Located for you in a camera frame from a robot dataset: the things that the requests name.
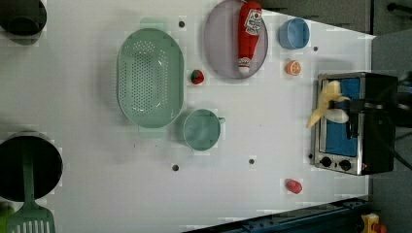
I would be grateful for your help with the purple round plate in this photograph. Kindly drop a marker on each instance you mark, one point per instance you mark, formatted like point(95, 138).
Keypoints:
point(221, 43)

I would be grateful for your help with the toy strawberry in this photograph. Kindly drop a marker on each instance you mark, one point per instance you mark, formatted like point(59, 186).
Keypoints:
point(197, 77)

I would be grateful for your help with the silver black toaster oven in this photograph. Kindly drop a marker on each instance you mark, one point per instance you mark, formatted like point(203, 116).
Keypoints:
point(364, 145)

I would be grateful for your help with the green mug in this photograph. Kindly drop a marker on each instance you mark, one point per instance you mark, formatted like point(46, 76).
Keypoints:
point(200, 129)

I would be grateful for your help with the peeled toy banana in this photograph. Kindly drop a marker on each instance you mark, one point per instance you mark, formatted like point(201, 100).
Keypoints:
point(330, 93)

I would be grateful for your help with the blue metal frame rail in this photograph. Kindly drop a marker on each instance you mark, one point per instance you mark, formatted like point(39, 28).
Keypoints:
point(335, 217)

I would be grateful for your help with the red toy fruit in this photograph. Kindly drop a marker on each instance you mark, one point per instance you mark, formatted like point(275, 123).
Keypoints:
point(293, 186)

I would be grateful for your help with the orange slice toy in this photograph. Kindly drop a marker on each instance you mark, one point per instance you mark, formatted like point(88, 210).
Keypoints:
point(293, 68)

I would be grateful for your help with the red plush ketchup bottle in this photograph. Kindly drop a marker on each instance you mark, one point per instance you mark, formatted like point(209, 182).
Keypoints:
point(249, 26)

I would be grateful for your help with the green perforated colander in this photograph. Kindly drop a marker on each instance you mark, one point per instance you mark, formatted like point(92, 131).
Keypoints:
point(150, 71)

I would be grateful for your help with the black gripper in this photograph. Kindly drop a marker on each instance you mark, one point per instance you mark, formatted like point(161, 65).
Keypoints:
point(397, 108)

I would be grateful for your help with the black pan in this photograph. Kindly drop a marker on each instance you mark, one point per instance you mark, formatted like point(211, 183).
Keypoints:
point(47, 165)

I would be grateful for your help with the green slotted spatula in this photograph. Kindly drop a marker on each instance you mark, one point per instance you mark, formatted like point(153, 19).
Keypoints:
point(31, 217)

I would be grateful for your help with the black pot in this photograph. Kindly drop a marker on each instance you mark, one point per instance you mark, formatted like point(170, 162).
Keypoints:
point(23, 17)

